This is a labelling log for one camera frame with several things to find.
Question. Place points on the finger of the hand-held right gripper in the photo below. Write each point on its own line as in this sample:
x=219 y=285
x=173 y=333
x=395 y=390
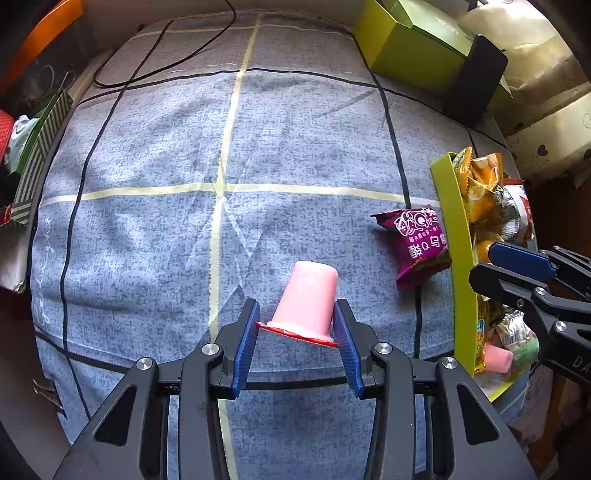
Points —
x=517 y=259
x=498 y=281

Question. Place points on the clear bag of pistachios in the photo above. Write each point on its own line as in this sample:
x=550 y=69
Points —
x=519 y=341

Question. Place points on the purple candy packet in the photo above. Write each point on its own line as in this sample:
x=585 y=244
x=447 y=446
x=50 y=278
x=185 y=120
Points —
x=420 y=244

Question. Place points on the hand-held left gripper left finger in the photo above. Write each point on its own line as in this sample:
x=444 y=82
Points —
x=244 y=350

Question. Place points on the white plastic bag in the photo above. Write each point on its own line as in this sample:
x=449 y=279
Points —
x=23 y=136

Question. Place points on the yellow puffed snack bag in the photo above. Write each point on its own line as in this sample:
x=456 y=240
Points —
x=482 y=184

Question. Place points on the cream heart print curtain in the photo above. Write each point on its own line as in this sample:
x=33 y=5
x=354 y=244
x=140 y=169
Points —
x=545 y=69

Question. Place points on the white flat box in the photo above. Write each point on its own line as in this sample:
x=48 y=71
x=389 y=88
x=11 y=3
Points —
x=11 y=258

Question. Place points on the red textured round lid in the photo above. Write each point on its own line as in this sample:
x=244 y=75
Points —
x=5 y=134

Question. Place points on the grey plaid blanket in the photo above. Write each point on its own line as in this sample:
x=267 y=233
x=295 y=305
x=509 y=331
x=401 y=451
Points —
x=161 y=230

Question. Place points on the green-edged white box tray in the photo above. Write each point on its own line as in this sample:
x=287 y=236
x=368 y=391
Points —
x=455 y=230

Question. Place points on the black binder clip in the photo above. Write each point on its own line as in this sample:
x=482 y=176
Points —
x=48 y=392

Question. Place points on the green white striped box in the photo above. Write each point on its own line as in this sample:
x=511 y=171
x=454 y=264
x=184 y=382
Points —
x=37 y=152

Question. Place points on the white and orange snack bag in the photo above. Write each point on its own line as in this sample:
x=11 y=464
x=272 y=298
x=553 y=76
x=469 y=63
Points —
x=517 y=207

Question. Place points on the black rectangular device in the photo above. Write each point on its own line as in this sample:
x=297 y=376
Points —
x=475 y=83

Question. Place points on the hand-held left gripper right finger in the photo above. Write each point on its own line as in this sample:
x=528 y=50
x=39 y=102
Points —
x=348 y=350

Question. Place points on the pink jelly cup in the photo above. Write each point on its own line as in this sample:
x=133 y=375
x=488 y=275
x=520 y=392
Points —
x=498 y=360
x=302 y=295

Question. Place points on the green cardboard box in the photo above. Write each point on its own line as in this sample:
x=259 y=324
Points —
x=406 y=50

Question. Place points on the egg yolk pastry packet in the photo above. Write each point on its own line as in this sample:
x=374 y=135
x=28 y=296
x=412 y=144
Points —
x=482 y=249

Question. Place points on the orange plastic bin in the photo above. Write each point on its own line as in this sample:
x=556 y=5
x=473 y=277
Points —
x=41 y=41

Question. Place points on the gold snack bar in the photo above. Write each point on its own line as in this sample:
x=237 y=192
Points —
x=481 y=341

